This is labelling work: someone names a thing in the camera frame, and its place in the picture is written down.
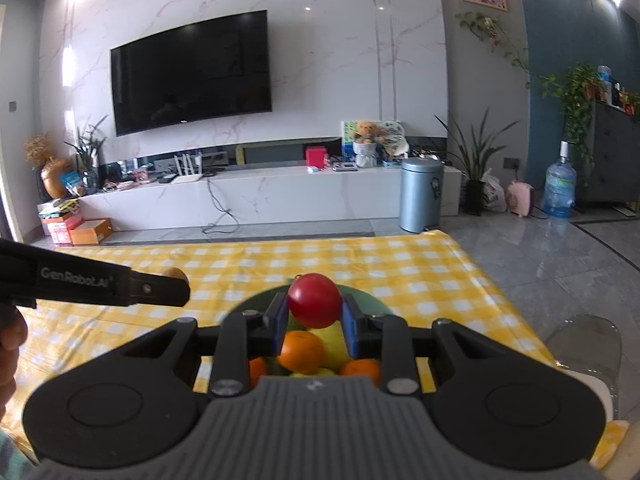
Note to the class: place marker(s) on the pink pig-shaped appliance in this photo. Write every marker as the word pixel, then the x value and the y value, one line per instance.
pixel 520 200

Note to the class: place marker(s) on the green plant in vase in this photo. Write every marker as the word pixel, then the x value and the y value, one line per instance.
pixel 90 155

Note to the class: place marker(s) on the golden round vase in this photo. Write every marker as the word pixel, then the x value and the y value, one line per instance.
pixel 55 180

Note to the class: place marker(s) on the brown longan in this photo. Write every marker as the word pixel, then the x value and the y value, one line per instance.
pixel 176 274

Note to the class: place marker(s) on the silver pedal trash can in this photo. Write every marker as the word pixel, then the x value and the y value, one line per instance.
pixel 421 195

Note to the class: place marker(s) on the blue snack bag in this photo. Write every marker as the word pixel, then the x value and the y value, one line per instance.
pixel 71 182

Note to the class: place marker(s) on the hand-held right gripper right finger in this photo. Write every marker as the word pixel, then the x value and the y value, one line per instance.
pixel 352 327

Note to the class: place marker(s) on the colourful paper stack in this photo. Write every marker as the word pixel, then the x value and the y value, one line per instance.
pixel 59 208

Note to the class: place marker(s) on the person's left hand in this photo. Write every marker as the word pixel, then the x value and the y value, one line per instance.
pixel 14 335

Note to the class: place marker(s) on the red box stack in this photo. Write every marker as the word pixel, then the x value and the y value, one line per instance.
pixel 60 232

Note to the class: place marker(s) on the hanging vine plant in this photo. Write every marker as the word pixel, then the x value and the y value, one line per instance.
pixel 492 35

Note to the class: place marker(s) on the black set-top box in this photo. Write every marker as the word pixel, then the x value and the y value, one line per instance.
pixel 167 178

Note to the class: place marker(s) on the green picture board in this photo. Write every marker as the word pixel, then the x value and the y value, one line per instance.
pixel 348 137

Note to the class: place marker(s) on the orange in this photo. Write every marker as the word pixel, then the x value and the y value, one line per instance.
pixel 361 371
pixel 257 371
pixel 300 351

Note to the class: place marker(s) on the white plastic bag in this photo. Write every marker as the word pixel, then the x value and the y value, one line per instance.
pixel 494 194

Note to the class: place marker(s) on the round paper fan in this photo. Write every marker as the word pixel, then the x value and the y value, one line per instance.
pixel 395 139

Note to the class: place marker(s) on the yellow-brown pear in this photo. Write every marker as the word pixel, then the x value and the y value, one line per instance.
pixel 327 342

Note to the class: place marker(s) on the yellow checked tablecloth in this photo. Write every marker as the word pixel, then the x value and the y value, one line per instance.
pixel 400 270

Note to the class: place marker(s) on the teal striped cloth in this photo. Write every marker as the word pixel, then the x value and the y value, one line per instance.
pixel 15 447

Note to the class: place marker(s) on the orange cardboard box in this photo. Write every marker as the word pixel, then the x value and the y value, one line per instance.
pixel 91 232

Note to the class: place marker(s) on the dried flower bunch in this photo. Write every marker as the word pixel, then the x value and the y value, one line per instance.
pixel 37 147

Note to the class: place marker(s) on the red tomato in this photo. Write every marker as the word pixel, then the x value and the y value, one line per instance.
pixel 315 300

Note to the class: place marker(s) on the black curved television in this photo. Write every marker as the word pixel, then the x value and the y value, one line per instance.
pixel 190 75

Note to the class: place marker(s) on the yellow-green pear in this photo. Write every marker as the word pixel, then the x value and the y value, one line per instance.
pixel 312 372

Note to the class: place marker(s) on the clear plastic chair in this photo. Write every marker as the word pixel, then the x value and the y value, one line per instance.
pixel 590 345

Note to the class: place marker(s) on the white marble TV cabinet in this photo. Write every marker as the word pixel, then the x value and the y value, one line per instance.
pixel 300 197

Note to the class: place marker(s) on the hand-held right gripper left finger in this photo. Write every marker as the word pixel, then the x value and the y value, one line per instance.
pixel 279 322

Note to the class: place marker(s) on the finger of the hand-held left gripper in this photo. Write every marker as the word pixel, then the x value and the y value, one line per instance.
pixel 165 291

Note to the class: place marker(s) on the tall-leaved potted plant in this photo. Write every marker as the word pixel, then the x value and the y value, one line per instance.
pixel 475 160

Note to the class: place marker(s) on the blue water jug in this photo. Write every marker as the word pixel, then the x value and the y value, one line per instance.
pixel 559 190

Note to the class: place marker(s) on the trailing ivy plant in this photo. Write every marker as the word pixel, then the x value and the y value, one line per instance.
pixel 575 95

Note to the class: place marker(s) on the white wifi router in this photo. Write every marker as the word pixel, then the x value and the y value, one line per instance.
pixel 187 176

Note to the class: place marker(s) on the grey drawer cabinet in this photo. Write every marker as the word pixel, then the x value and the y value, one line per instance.
pixel 612 160

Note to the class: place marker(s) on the teddy bear bouquet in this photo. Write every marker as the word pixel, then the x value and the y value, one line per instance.
pixel 366 142

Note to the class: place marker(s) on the green colander bowl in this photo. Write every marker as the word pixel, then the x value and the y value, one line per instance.
pixel 255 302

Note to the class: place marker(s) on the dark wall socket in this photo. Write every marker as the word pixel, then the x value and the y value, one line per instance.
pixel 511 163

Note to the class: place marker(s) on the group of small bottles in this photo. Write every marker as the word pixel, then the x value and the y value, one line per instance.
pixel 620 90

